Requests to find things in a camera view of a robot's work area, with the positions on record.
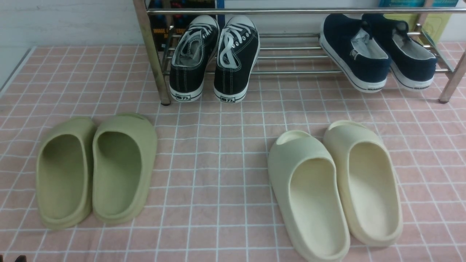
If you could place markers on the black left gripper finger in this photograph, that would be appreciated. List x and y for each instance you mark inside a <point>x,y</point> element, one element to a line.
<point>21,258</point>

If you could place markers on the navy slip-on shoe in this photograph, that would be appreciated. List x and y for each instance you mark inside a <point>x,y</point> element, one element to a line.
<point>352,47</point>
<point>412,64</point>

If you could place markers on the dark box behind rack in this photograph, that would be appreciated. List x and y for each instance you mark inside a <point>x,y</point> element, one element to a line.
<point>161,26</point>

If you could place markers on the metal shoe rack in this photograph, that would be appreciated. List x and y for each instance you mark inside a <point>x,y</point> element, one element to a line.
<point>160,68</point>

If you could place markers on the blue yellow box behind rack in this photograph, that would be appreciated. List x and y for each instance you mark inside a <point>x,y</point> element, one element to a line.
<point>434,24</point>

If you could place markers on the left green slipper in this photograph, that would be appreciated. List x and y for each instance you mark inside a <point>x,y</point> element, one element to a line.
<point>64,170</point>

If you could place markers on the green slipper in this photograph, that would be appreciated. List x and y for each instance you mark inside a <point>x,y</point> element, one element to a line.
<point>64,170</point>
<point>124,152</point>

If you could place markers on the right green slipper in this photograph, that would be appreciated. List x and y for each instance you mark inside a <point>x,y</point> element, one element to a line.
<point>124,152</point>

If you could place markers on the pink checkered table cloth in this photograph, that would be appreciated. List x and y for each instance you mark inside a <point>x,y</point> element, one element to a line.
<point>210,199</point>

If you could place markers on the left black canvas sneaker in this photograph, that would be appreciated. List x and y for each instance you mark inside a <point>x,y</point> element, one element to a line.
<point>190,59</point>

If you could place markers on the black canvas sneaker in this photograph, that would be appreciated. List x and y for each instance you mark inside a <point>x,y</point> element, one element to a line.
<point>190,59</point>
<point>238,48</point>

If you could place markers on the left cream slipper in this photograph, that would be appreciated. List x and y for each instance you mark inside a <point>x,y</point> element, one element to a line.
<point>303,177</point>

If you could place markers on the cream slipper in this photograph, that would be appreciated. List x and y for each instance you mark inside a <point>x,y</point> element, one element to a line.
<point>366,182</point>
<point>303,177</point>

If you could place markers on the right black canvas sneaker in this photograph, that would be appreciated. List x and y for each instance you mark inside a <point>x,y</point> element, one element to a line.
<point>238,48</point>

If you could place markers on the right cream slipper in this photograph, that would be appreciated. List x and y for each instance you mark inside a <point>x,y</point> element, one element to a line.
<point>366,182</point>

